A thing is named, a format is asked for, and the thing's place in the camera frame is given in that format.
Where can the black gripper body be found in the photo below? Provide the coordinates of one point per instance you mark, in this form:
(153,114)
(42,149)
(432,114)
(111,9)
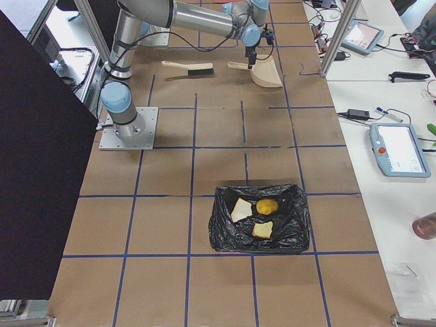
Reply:
(251,52)

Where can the beige plastic dustpan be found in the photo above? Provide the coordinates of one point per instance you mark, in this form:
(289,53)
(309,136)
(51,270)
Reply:
(264,73)

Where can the beige hand brush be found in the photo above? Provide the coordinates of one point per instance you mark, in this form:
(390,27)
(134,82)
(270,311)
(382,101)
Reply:
(199,69)

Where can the black bag lined bin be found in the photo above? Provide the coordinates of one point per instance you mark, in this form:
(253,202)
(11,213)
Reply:
(291,222)

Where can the far teach pendant tablet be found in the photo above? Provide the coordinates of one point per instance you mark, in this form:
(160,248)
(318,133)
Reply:
(361,37)

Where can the teach pendant tablet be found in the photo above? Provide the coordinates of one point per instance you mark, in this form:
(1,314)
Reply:
(361,37)
(396,150)

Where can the black power adapter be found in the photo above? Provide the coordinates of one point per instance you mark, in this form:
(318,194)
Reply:
(355,114)

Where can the black handheld tool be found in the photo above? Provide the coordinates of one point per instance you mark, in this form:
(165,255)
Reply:
(407,76)

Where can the yellow lemon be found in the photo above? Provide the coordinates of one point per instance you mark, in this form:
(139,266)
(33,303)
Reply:
(267,206)

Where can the bread slice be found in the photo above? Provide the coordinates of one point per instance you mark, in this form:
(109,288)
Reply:
(241,210)

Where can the near teach pendant tablet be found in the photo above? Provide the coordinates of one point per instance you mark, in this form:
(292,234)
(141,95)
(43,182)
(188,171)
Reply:
(396,150)

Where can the small brown cracker piece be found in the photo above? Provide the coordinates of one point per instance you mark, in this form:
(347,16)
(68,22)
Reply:
(263,230)

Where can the green marker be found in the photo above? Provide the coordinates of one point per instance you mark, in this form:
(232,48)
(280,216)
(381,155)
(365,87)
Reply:
(431,128)

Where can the black side panel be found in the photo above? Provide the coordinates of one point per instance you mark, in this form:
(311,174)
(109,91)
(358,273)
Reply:
(46,138)

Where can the brown bottle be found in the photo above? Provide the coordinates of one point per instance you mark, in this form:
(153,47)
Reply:
(424,227)

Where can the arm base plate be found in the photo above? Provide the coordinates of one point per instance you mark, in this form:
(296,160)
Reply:
(153,36)
(131,137)

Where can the aluminium frame post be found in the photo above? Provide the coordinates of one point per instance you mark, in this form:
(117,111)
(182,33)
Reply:
(338,36)

